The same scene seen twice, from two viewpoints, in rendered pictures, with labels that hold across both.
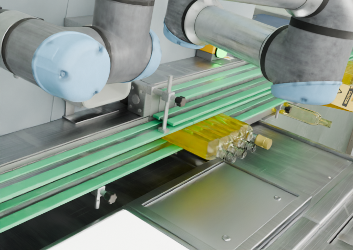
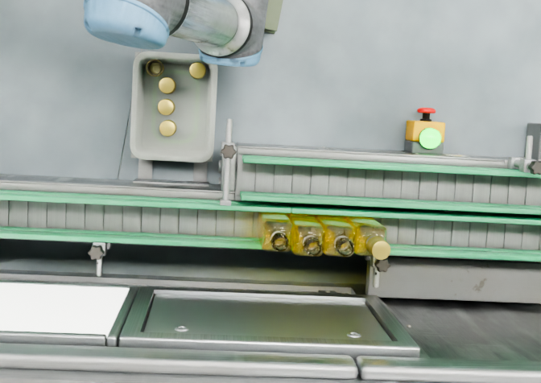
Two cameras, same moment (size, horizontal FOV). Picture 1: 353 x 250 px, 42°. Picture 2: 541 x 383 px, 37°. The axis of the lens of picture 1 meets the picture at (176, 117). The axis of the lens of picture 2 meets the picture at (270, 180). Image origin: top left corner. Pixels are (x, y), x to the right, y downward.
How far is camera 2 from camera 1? 130 cm
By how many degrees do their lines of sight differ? 51
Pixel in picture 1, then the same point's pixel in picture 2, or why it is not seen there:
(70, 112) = (146, 175)
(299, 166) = (526, 349)
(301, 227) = (315, 357)
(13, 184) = not seen: outside the picture
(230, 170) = (350, 306)
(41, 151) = (50, 183)
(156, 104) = (248, 179)
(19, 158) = (19, 181)
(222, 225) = (205, 324)
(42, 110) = (106, 162)
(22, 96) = (79, 137)
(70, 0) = not seen: hidden behind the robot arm
